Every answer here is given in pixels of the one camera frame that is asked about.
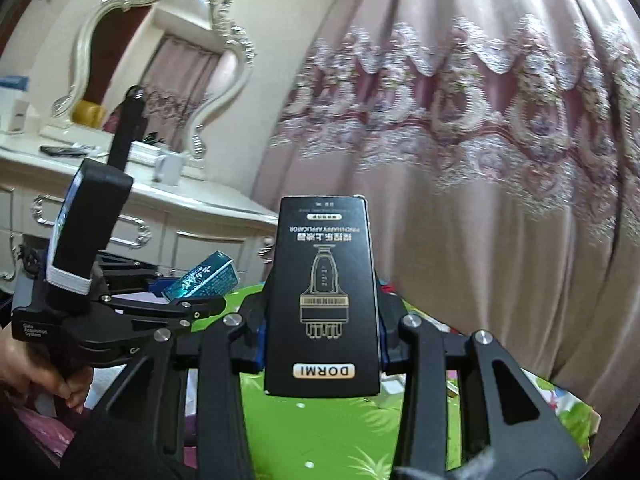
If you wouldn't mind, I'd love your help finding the black applicator box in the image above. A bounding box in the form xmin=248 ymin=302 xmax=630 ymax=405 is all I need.
xmin=263 ymin=195 xmax=384 ymax=399

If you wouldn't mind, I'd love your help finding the yellow container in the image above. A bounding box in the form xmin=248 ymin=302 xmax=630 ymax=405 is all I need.
xmin=71 ymin=100 xmax=107 ymax=129

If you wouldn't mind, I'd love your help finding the teal and white box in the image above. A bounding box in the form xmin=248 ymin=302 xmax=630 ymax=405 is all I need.
xmin=165 ymin=251 xmax=240 ymax=304

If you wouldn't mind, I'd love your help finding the white carton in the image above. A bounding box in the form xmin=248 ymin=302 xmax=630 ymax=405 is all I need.
xmin=0 ymin=91 xmax=32 ymax=134

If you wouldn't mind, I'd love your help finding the pink printed cloth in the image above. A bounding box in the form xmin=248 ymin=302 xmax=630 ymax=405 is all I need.
xmin=14 ymin=404 xmax=77 ymax=462

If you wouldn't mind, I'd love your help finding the ornate white framed mirror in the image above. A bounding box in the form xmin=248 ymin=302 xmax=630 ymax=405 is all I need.
xmin=50 ymin=0 xmax=257 ymax=162

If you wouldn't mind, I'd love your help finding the white mug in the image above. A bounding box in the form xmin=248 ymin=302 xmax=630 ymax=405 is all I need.
xmin=152 ymin=151 xmax=187 ymax=186

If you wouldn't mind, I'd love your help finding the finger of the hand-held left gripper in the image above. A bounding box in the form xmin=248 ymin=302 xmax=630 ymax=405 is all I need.
xmin=95 ymin=251 xmax=167 ymax=295
xmin=100 ymin=294 xmax=227 ymax=333

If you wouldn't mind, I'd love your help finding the green printed blanket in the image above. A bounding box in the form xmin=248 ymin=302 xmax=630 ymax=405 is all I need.
xmin=185 ymin=284 xmax=602 ymax=480

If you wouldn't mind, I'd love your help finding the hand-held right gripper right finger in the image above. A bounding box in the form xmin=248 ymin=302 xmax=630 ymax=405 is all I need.
xmin=376 ymin=280 xmax=591 ymax=480

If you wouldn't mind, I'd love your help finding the black upright stand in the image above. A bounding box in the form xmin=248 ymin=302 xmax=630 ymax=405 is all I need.
xmin=107 ymin=85 xmax=147 ymax=172

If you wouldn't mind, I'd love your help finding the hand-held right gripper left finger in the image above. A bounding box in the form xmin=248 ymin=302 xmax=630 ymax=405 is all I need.
xmin=65 ymin=280 xmax=271 ymax=480

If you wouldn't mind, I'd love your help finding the white flat box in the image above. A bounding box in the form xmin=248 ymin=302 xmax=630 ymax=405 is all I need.
xmin=129 ymin=141 xmax=164 ymax=166

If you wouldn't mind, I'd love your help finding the white dressing table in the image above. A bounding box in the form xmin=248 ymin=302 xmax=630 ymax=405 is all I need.
xmin=0 ymin=130 xmax=281 ymax=292

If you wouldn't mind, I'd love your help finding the person's left hand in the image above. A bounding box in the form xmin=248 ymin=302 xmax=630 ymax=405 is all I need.
xmin=0 ymin=327 xmax=94 ymax=416

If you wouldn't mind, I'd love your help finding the pink embroidered curtain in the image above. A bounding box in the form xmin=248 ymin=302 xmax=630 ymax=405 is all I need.
xmin=250 ymin=0 xmax=640 ymax=403

